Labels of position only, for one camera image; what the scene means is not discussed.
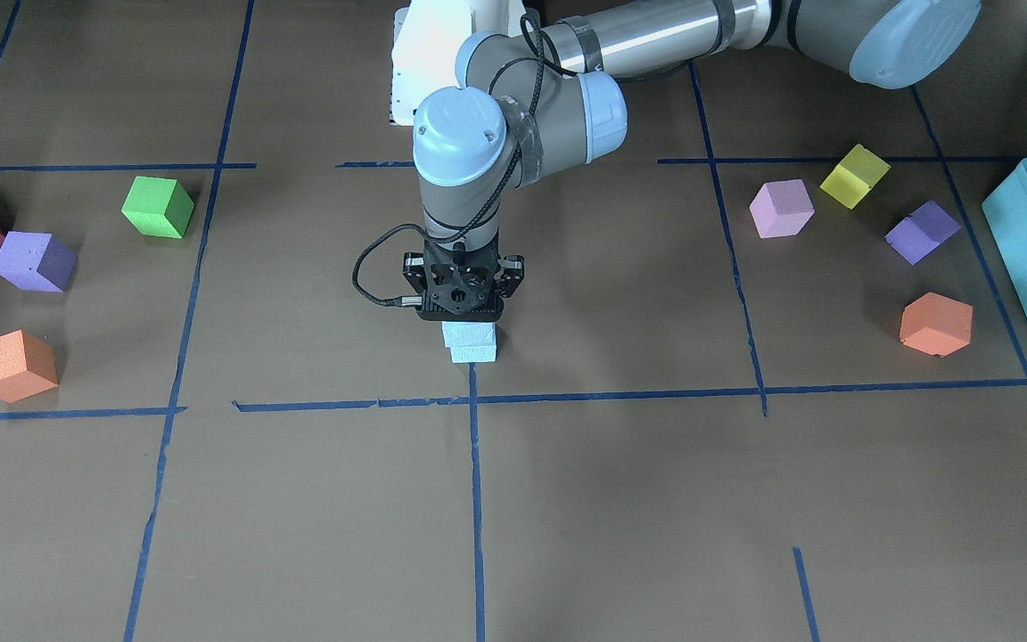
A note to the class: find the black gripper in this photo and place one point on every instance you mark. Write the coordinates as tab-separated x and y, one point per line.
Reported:
512	275

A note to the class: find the light blue block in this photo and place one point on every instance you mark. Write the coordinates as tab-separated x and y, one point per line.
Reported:
465	334

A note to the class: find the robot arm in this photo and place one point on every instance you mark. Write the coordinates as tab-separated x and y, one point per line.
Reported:
496	101

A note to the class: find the green foam block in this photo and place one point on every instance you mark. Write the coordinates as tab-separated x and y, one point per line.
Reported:
158	207

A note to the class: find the pink foam block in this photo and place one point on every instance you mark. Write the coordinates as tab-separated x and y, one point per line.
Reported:
781	208

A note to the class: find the yellow foam block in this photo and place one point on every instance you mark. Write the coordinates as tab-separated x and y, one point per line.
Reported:
855	176

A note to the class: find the purple foam block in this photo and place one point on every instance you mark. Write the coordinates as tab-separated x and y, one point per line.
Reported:
921	232
36	262

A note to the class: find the orange foam block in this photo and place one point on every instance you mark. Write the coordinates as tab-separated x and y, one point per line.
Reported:
27	366
936	325

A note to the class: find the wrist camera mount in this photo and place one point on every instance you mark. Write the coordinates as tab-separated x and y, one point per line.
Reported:
452	292

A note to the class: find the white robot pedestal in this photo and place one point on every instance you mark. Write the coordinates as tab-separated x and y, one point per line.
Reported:
427	38

